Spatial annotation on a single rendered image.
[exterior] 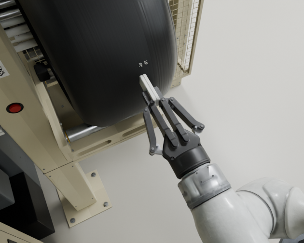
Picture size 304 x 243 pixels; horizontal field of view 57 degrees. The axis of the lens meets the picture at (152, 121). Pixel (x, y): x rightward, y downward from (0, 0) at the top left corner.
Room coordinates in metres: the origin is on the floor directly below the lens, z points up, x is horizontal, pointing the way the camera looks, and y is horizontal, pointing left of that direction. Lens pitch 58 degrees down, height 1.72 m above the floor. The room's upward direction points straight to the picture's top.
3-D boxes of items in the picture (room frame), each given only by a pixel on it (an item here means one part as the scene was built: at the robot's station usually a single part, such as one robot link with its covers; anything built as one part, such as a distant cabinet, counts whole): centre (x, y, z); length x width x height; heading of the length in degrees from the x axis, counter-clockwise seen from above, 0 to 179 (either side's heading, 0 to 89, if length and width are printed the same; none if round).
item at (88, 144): (0.52, 0.14, 0.83); 0.36 x 0.09 x 0.06; 117
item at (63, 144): (0.56, 0.36, 0.90); 0.40 x 0.03 x 0.10; 27
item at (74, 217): (0.51, 0.42, 0.01); 0.27 x 0.27 x 0.02; 27
